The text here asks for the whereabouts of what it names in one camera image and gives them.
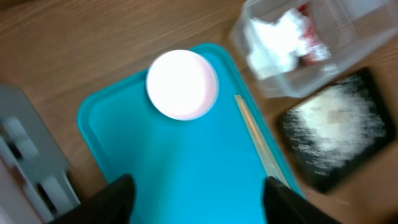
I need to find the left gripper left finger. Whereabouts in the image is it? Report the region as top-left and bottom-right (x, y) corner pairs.
(50, 174), (136, 224)

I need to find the black plastic tray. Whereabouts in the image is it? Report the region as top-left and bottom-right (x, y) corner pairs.
(279, 67), (397, 193)

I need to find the clear plastic waste bin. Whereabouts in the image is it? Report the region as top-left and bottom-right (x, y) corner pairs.
(229, 0), (397, 98)

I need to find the white napkin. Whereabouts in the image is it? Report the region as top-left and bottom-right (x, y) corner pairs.
(246, 8), (310, 80)

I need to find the teal plastic serving tray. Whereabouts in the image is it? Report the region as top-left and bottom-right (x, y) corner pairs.
(77, 43), (300, 223)

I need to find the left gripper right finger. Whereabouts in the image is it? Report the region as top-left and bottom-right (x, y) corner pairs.
(262, 177), (340, 224)

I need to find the small pink-white bowl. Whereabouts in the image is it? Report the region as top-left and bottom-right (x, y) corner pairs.
(146, 50), (219, 121)

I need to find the pile of rice scraps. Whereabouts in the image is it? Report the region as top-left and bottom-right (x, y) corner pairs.
(282, 75), (387, 176)

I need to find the red snack wrapper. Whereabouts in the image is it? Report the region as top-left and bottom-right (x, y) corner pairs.
(297, 2), (331, 66)

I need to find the grey plastic dishwasher rack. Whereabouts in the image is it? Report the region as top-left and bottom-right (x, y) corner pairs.
(1, 84), (80, 223)

